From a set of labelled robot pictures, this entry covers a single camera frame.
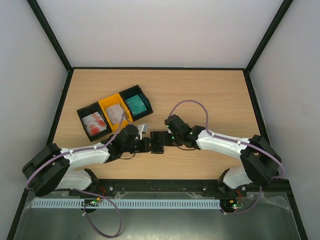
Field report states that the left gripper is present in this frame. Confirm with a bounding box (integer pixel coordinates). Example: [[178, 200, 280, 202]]
[[123, 137, 157, 153]]

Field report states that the black leather card holder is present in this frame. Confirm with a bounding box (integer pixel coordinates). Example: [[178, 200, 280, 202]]
[[150, 131, 164, 154]]

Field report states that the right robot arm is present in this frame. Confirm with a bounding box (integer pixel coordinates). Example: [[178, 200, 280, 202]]
[[164, 114, 284, 196]]

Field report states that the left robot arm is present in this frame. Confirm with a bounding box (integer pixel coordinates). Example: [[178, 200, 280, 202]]
[[22, 124, 150, 197]]

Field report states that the teal card stack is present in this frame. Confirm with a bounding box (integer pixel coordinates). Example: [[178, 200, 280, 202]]
[[125, 95, 147, 116]]

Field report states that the black bin with teal cards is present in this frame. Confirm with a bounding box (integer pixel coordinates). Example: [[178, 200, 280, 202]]
[[119, 85, 153, 122]]

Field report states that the black bin with red cards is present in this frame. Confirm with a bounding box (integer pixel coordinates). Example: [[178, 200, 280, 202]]
[[76, 102, 112, 142]]

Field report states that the red patterned card stack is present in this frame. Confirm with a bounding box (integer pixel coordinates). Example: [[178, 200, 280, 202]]
[[82, 111, 107, 136]]

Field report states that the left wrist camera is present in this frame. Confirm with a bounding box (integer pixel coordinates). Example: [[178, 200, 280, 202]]
[[137, 124, 148, 140]]

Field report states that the black aluminium frame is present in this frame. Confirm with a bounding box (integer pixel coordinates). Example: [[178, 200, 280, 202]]
[[4, 0, 309, 240]]

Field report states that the white slotted cable duct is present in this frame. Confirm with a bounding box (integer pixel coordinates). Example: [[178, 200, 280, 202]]
[[31, 198, 221, 210]]

